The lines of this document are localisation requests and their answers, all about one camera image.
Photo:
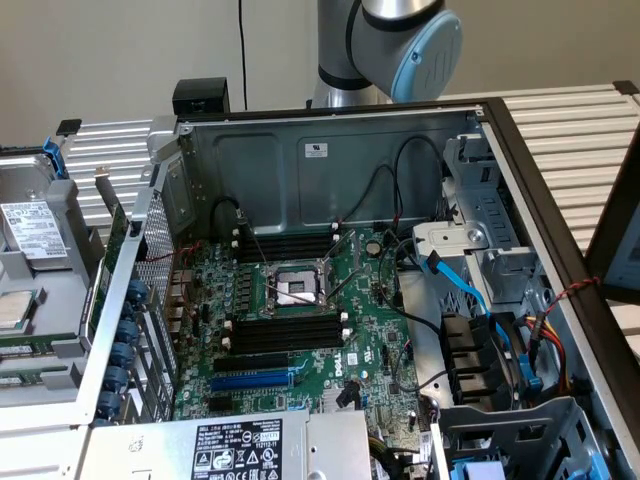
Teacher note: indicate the blue card retention clip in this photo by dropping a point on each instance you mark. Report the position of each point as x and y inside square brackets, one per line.
[139, 290]
[123, 353]
[118, 376]
[111, 404]
[128, 331]

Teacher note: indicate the blue hard disk bracket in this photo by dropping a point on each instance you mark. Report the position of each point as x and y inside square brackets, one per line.
[55, 157]

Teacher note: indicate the grey metal drive cage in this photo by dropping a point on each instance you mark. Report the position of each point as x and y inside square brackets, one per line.
[550, 425]

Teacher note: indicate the white label sticker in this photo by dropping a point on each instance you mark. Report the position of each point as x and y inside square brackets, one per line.
[315, 149]

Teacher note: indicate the silver CPU chip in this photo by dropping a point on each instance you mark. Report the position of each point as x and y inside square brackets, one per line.
[12, 310]

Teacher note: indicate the CPU socket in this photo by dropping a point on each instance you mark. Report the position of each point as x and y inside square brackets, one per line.
[292, 292]

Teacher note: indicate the silver hard disk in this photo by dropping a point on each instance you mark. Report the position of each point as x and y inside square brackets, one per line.
[30, 230]

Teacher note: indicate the silver power supply with label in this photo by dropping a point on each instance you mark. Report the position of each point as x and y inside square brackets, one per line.
[150, 450]

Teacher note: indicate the long black expansion slot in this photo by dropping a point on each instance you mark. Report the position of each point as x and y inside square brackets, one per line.
[250, 364]

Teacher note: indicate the grey parts rack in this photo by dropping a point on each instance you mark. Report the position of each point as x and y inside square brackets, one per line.
[60, 300]

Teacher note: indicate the short black expansion slot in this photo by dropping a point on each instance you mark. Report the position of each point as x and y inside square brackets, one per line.
[221, 405]

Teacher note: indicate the blue plastic block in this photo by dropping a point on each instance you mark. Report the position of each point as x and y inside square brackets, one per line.
[477, 471]

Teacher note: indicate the metal locking lever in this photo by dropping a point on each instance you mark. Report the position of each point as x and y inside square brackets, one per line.
[300, 297]
[252, 239]

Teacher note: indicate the open grey PC case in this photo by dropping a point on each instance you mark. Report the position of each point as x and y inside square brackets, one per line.
[350, 170]

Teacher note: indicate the coin battery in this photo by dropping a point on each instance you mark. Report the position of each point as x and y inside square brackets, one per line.
[373, 247]

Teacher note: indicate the blue expansion slot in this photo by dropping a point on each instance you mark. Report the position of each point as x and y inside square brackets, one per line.
[250, 383]

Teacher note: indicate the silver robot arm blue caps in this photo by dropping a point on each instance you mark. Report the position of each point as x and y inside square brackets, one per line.
[380, 40]

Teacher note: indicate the grey metal disk bay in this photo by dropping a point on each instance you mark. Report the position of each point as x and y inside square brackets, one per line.
[505, 220]

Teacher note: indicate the metal socket cover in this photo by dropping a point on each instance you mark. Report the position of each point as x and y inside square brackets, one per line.
[354, 234]

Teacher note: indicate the green motherboard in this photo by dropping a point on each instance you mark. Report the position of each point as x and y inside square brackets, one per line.
[370, 320]

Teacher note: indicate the black fan shroud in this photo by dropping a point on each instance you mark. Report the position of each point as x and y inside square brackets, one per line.
[470, 350]

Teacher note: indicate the black box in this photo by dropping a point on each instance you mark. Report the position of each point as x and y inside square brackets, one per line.
[200, 95]

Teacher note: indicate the green graphics card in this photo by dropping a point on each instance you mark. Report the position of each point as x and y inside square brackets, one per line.
[112, 240]

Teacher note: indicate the black table end cap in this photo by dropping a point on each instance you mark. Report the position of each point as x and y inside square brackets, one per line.
[626, 87]
[69, 126]

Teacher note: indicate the small silver heat sink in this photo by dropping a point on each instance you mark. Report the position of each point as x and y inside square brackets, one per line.
[332, 398]

